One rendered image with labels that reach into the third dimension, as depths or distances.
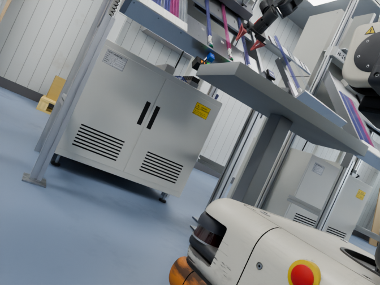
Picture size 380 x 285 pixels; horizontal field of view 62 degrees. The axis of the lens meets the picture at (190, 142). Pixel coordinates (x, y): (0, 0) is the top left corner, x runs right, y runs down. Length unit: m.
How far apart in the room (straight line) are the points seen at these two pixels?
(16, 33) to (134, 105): 3.28
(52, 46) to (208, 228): 4.15
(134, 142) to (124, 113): 0.15
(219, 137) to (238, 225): 4.81
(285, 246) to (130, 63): 1.15
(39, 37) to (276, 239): 4.31
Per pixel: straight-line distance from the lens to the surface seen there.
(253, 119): 1.45
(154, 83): 1.55
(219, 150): 5.46
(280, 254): 0.57
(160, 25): 1.26
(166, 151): 1.61
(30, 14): 4.68
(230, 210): 0.66
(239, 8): 1.84
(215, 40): 1.45
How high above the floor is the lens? 0.35
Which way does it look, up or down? level
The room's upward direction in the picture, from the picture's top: 25 degrees clockwise
